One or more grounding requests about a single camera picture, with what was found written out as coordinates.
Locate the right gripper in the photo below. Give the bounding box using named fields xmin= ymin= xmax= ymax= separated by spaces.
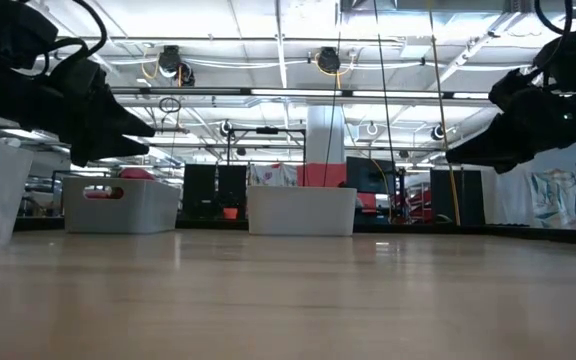
xmin=445 ymin=69 xmax=576 ymax=175

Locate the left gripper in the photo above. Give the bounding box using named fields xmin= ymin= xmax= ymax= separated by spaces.
xmin=0 ymin=59 xmax=157 ymax=169

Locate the black cabinet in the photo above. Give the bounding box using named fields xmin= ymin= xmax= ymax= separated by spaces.
xmin=217 ymin=164 xmax=248 ymax=221
xmin=430 ymin=168 xmax=487 ymax=226
xmin=182 ymin=164 xmax=218 ymax=221

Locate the patterned cloth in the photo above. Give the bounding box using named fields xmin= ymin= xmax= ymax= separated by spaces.
xmin=527 ymin=168 xmax=576 ymax=230
xmin=247 ymin=163 xmax=299 ymax=187

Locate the gray plastic basket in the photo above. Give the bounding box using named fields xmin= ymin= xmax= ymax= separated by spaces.
xmin=62 ymin=175 xmax=182 ymax=235

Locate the clear plastic bin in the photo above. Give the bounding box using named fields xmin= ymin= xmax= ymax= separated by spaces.
xmin=0 ymin=133 xmax=35 ymax=249

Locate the black monitor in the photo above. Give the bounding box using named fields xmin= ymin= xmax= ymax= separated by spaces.
xmin=346 ymin=156 xmax=400 ymax=195

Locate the white column red base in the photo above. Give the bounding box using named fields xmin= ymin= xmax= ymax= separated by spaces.
xmin=297 ymin=104 xmax=348 ymax=187

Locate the long ceiling light bar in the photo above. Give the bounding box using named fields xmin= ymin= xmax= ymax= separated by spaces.
xmin=110 ymin=87 xmax=492 ymax=100

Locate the white plastic basket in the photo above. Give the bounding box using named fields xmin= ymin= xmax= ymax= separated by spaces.
xmin=246 ymin=185 xmax=358 ymax=237

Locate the yellow hanging cable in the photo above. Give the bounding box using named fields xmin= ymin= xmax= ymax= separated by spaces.
xmin=426 ymin=0 xmax=463 ymax=227

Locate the black ceiling cable reel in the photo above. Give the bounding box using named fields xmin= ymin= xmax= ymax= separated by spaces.
xmin=157 ymin=44 xmax=197 ymax=86
xmin=315 ymin=46 xmax=342 ymax=74

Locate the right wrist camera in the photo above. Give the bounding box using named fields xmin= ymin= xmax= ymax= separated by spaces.
xmin=532 ymin=22 xmax=576 ymax=94

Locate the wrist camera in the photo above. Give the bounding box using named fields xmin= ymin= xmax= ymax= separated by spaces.
xmin=0 ymin=0 xmax=60 ymax=70
xmin=532 ymin=22 xmax=576 ymax=94

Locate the black hanging cable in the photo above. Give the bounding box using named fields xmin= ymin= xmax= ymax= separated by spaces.
xmin=372 ymin=0 xmax=399 ymax=221

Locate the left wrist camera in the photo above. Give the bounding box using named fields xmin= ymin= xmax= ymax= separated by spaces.
xmin=0 ymin=0 xmax=60 ymax=70

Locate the black gantry frame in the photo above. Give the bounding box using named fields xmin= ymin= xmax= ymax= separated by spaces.
xmin=226 ymin=126 xmax=308 ymax=166

